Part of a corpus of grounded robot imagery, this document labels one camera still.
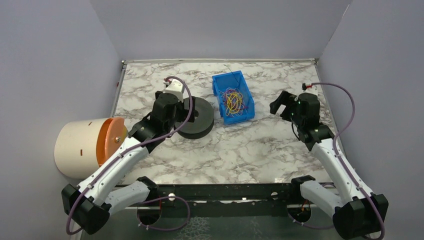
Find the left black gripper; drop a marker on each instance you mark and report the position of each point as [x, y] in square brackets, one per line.
[180, 110]

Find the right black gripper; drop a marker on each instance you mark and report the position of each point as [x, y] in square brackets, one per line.
[284, 105]

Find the black cable spool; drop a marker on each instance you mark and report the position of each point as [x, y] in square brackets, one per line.
[203, 120]

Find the blue plastic bin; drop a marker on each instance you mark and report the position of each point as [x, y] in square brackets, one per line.
[235, 101]

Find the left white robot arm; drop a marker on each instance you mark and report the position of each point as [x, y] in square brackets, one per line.
[90, 204]

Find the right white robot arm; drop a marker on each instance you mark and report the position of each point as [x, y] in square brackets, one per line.
[356, 211]

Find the cream cylinder with orange lid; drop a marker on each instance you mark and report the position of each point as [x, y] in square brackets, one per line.
[84, 146]

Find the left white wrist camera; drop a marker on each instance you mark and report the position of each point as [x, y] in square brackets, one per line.
[175, 87]

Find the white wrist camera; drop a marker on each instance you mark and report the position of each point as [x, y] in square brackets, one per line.
[175, 87]
[309, 88]

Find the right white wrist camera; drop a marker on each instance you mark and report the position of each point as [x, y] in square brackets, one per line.
[309, 88]

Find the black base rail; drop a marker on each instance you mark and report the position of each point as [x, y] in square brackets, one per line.
[224, 200]

